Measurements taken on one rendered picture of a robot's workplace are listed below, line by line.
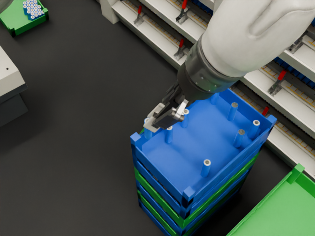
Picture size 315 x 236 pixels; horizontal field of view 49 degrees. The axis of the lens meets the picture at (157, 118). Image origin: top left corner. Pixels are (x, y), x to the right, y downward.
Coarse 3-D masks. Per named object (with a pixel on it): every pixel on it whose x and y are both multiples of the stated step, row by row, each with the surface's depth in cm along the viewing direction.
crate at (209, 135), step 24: (192, 120) 93; (216, 120) 93; (240, 120) 93; (264, 120) 88; (144, 144) 89; (168, 144) 89; (192, 144) 89; (216, 144) 89; (168, 168) 86; (192, 168) 86; (216, 168) 86; (192, 192) 74
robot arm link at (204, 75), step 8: (200, 40) 52; (192, 48) 54; (200, 48) 51; (192, 56) 53; (200, 56) 51; (192, 64) 53; (200, 64) 52; (208, 64) 50; (192, 72) 54; (200, 72) 52; (208, 72) 51; (216, 72) 51; (192, 80) 55; (200, 80) 54; (208, 80) 52; (216, 80) 52; (224, 80) 52; (232, 80) 52; (208, 88) 55; (216, 88) 54; (224, 88) 55
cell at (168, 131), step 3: (171, 126) 85; (165, 129) 85; (168, 129) 85; (171, 129) 84; (165, 132) 86; (168, 132) 85; (171, 132) 85; (165, 135) 87; (168, 135) 86; (171, 135) 87; (165, 138) 88; (168, 138) 88; (171, 138) 88; (165, 141) 90; (168, 141) 89; (171, 141) 90
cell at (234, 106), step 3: (234, 102) 89; (231, 105) 88; (234, 105) 88; (237, 105) 88; (231, 108) 89; (234, 108) 88; (237, 108) 89; (231, 111) 90; (234, 111) 89; (228, 114) 92; (231, 114) 90; (234, 114) 90; (228, 117) 92; (231, 117) 91; (231, 120) 93
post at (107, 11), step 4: (100, 0) 169; (104, 0) 166; (104, 4) 168; (108, 4) 164; (104, 8) 171; (108, 8) 167; (104, 12) 173; (108, 12) 169; (112, 12) 167; (108, 16) 172; (112, 16) 169; (116, 16) 171; (112, 20) 171; (116, 20) 172
